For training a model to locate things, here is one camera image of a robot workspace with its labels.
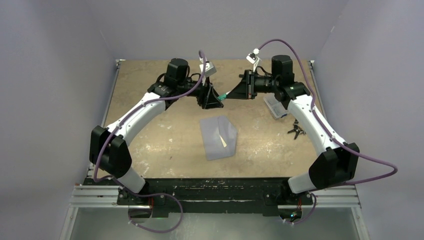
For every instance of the aluminium rail frame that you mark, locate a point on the aluminium rail frame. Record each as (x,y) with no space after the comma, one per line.
(95,195)

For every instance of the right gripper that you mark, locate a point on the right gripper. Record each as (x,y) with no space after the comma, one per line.
(247,84)

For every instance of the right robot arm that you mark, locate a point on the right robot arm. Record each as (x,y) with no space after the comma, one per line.
(335,164)

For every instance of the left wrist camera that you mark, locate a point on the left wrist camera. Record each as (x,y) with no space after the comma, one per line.
(207,69)

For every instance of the black pliers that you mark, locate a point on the black pliers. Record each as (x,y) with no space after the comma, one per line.
(297,130)

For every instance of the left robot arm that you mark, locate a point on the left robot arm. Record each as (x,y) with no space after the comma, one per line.
(142,119)

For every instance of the cream letter paper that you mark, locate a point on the cream letter paper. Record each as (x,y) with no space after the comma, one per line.
(223,141)

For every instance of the clear plastic screw box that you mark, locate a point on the clear plastic screw box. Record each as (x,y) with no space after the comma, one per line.
(275,106)

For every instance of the grey envelope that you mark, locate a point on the grey envelope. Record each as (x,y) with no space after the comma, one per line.
(211,129)

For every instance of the black base frame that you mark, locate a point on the black base frame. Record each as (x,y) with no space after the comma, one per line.
(245,195)

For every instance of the white green glue stick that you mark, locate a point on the white green glue stick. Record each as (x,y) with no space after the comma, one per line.
(223,96)

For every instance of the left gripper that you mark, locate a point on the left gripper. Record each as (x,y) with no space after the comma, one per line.
(207,97)

